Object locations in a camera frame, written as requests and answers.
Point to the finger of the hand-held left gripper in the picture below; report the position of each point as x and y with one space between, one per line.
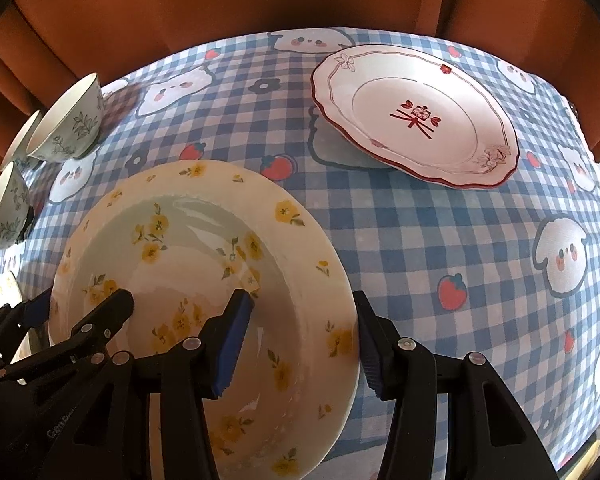
107 310
35 307

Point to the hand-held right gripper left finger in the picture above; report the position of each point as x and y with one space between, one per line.
236 340

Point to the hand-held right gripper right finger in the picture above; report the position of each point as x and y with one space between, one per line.
372 355

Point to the green floral bowl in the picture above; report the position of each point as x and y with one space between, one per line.
10 215
75 125
20 142

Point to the yellow floral plate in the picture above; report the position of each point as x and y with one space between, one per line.
195 240

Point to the red rimmed white plate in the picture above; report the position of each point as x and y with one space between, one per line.
380 95

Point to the cream dish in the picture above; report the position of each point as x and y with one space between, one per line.
5 290

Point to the blue checked cartoon tablecloth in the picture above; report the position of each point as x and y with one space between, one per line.
405 240

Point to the orange curtain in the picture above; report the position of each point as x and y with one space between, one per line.
230 0

